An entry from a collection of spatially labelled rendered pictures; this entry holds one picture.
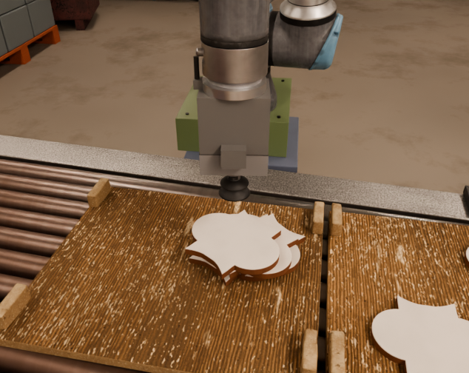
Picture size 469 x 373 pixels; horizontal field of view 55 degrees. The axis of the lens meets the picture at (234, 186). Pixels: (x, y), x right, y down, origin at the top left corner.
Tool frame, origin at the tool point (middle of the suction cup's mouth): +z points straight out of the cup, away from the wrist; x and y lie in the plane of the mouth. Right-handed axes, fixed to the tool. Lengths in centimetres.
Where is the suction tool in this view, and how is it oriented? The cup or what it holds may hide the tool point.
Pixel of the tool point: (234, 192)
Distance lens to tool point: 61.7
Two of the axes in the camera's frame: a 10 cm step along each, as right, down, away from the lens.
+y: 10.0, 0.1, -0.2
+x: 0.3, -5.6, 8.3
